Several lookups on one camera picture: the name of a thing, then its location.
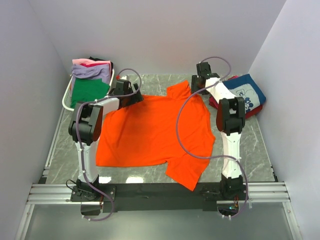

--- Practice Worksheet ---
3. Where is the orange t shirt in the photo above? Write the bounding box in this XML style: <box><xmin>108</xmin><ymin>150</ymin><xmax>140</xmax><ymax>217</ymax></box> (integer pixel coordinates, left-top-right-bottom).
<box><xmin>95</xmin><ymin>81</ymin><xmax>216</xmax><ymax>191</ymax></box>

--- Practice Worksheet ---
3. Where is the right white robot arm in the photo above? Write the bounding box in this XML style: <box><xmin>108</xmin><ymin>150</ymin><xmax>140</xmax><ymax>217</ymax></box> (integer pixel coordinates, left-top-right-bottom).
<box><xmin>191</xmin><ymin>61</ymin><xmax>246</xmax><ymax>200</ymax></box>

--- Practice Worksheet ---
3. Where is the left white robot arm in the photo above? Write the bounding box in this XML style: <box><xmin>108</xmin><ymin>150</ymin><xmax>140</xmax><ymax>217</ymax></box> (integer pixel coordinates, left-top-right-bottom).
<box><xmin>68</xmin><ymin>78</ymin><xmax>143</xmax><ymax>202</ymax></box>

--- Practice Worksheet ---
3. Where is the lavender shirt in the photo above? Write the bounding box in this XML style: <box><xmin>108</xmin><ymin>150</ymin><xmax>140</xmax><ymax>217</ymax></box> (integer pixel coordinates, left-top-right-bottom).
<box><xmin>71</xmin><ymin>64</ymin><xmax>112</xmax><ymax>84</ymax></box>

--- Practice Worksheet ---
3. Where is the red folded shirt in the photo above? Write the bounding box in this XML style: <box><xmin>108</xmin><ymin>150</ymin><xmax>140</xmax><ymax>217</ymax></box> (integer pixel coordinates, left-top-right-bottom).
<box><xmin>205</xmin><ymin>78</ymin><xmax>263</xmax><ymax>119</ymax></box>

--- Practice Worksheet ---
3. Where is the black garment in basket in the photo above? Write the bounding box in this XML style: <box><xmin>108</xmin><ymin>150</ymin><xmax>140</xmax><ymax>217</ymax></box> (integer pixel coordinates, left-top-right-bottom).
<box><xmin>89</xmin><ymin>56</ymin><xmax>114</xmax><ymax>69</ymax></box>

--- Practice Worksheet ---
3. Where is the green shirt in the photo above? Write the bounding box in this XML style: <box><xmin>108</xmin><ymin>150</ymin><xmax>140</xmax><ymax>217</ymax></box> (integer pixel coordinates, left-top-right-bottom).
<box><xmin>70</xmin><ymin>78</ymin><xmax>110</xmax><ymax>109</ymax></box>

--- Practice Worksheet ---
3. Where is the blue cartoon print shirt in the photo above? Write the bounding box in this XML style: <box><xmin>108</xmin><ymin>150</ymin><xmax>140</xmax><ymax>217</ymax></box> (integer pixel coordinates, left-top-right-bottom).
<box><xmin>223</xmin><ymin>74</ymin><xmax>267</xmax><ymax>114</ymax></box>

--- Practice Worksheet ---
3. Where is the magenta shirt in basket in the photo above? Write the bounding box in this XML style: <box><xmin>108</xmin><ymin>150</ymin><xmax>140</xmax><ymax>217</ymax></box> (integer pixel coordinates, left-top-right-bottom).
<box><xmin>80</xmin><ymin>63</ymin><xmax>101</xmax><ymax>68</ymax></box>

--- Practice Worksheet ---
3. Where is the light pink shirt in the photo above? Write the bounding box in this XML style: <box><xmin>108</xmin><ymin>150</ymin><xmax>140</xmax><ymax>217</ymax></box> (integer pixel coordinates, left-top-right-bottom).
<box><xmin>72</xmin><ymin>58</ymin><xmax>111</xmax><ymax>65</ymax></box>

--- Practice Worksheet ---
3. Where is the white perforated basket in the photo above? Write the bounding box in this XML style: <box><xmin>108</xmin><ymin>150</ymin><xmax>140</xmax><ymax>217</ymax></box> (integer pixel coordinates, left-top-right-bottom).
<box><xmin>62</xmin><ymin>69</ymin><xmax>115</xmax><ymax>112</ymax></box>

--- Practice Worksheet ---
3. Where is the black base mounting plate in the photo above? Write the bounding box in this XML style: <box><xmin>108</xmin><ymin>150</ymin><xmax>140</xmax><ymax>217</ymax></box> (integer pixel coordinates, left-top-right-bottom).
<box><xmin>69</xmin><ymin>181</ymin><xmax>248</xmax><ymax>213</ymax></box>

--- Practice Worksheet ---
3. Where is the aluminium rail frame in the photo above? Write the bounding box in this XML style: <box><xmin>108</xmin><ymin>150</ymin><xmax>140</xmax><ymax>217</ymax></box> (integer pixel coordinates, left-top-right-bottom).
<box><xmin>17</xmin><ymin>109</ymin><xmax>303</xmax><ymax>240</ymax></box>

